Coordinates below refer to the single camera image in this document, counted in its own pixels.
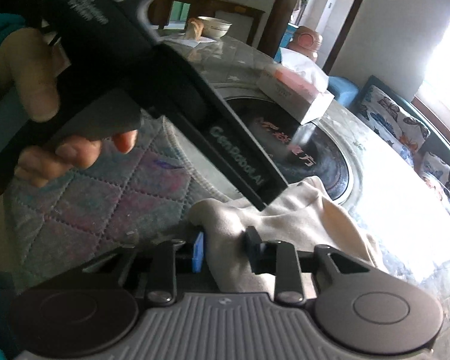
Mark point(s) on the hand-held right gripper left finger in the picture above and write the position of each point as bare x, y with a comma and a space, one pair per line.
198, 251

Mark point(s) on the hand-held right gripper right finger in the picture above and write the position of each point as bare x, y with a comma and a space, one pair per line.
258, 258

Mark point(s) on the cream clothing with number print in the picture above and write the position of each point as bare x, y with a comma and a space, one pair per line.
303, 225

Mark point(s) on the person's left hand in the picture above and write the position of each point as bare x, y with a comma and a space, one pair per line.
30, 75

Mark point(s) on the white paper sheet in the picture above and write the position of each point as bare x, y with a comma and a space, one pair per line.
195, 43

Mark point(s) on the white ceramic bowl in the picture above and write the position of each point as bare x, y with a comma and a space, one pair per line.
217, 28

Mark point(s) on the grey quilted table cover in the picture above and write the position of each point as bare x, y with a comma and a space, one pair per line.
97, 202

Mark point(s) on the black round cooktop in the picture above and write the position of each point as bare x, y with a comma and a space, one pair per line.
322, 157

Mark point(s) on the dark wooden cabinet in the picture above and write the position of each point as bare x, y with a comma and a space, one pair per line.
243, 11

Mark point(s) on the pink and white tissue box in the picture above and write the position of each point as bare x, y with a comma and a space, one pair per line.
303, 101

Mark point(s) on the blue sofa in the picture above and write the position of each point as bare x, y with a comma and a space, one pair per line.
345, 90

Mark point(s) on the butterfly print pillow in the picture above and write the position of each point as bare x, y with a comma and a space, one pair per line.
393, 116
446, 187

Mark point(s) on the pink water bottle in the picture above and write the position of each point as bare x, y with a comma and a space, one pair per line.
307, 41

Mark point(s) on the green framed window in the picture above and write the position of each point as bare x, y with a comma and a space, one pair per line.
446, 63

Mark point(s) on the dark wooden door frame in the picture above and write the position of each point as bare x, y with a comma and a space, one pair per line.
285, 0

